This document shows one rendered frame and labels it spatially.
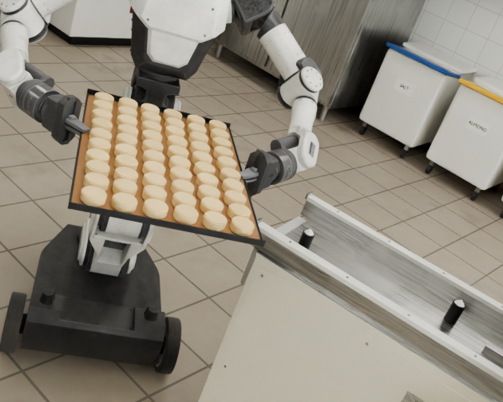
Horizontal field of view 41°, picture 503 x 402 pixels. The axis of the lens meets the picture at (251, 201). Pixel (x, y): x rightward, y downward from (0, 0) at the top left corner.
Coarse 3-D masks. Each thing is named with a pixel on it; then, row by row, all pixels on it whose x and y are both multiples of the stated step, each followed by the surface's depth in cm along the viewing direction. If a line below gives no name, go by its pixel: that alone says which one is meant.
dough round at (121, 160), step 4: (120, 156) 149; (124, 156) 149; (128, 156) 150; (132, 156) 150; (116, 160) 147; (120, 160) 147; (124, 160) 148; (128, 160) 148; (132, 160) 149; (136, 160) 149; (116, 164) 147; (120, 164) 147; (124, 164) 146; (128, 164) 147; (132, 164) 147; (136, 164) 148; (132, 168) 148; (136, 168) 149
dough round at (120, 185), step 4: (116, 180) 139; (120, 180) 139; (124, 180) 140; (128, 180) 140; (116, 184) 137; (120, 184) 138; (124, 184) 138; (128, 184) 139; (132, 184) 139; (136, 184) 140; (112, 188) 139; (116, 188) 137; (120, 188) 137; (124, 188) 137; (128, 188) 137; (132, 188) 138; (136, 188) 139; (116, 192) 137; (124, 192) 137; (128, 192) 137; (132, 192) 138; (136, 192) 139
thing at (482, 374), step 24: (264, 240) 167; (288, 240) 165; (288, 264) 165; (312, 264) 162; (336, 288) 160; (360, 288) 157; (360, 312) 158; (384, 312) 155; (408, 312) 154; (408, 336) 153; (432, 336) 150; (432, 360) 152; (456, 360) 149; (480, 360) 147; (480, 384) 147
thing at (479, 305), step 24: (312, 192) 193; (312, 216) 192; (336, 216) 188; (360, 240) 186; (384, 240) 183; (408, 264) 180; (432, 264) 180; (432, 288) 178; (456, 288) 175; (480, 312) 173
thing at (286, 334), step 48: (336, 240) 187; (288, 288) 166; (384, 288) 173; (240, 336) 177; (288, 336) 169; (336, 336) 162; (384, 336) 155; (480, 336) 167; (240, 384) 181; (288, 384) 173; (336, 384) 165; (384, 384) 158; (432, 384) 152
